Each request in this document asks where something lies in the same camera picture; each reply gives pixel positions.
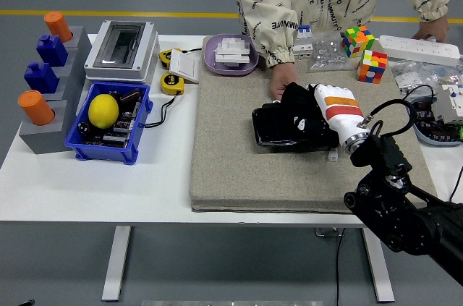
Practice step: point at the person's left hand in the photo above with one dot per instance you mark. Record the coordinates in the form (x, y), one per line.
(434, 29)

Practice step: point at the black white robot left hand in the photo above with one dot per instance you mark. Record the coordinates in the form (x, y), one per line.
(28, 302)

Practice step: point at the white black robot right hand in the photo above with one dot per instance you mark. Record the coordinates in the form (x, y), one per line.
(341, 112)

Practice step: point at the person's right hand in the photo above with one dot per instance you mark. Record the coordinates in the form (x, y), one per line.
(284, 78)

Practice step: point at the black rag with red patch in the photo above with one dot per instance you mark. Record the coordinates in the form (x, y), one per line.
(296, 100)

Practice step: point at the black glossy display panel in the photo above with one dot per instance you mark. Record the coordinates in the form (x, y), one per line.
(269, 125)

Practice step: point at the person's right forearm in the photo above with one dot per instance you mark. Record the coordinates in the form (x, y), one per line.
(275, 42)

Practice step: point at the white power strip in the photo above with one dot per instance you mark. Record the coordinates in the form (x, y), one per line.
(416, 47)

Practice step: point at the white blue circuit breaker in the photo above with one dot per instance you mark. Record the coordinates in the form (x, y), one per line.
(304, 49)

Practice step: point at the clear bag of metal nuts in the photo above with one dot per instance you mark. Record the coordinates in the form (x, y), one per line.
(327, 53)

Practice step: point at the multicoloured puzzle cube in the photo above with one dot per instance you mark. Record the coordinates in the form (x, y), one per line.
(358, 42)
(372, 67)

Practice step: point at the clear bags of small parts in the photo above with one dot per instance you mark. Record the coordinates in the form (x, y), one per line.
(408, 78)

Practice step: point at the white plastic parts stack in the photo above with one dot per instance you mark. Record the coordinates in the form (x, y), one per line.
(233, 53)

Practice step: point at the purple shallow tray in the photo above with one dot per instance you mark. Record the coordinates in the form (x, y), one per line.
(211, 61)

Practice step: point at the light blue tray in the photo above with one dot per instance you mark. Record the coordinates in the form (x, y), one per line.
(423, 138)

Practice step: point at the grey-brown fabric mat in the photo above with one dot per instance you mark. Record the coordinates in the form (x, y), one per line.
(235, 157)

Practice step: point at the white table leg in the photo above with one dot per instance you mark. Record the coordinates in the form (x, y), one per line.
(381, 277)
(115, 266)

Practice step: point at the yellow tape measure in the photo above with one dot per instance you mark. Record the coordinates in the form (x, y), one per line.
(165, 58)
(171, 83)

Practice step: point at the grey stepped block holder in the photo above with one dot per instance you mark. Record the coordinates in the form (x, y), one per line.
(47, 139)

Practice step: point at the blue plastic bin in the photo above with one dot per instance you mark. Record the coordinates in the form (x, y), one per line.
(105, 152)

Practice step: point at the yellow lemon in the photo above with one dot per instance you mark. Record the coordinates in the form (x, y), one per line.
(103, 111)

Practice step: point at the orange cylinder peg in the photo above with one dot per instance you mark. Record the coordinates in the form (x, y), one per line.
(58, 25)
(34, 107)

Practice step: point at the blue block peg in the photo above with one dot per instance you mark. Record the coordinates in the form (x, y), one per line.
(52, 51)
(41, 78)

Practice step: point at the white wall switch plate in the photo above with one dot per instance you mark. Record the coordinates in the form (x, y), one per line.
(186, 67)

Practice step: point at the grey under-table bracket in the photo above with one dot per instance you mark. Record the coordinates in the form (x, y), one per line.
(327, 233)

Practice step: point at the grey electrical enclosure box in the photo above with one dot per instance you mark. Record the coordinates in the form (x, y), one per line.
(144, 49)

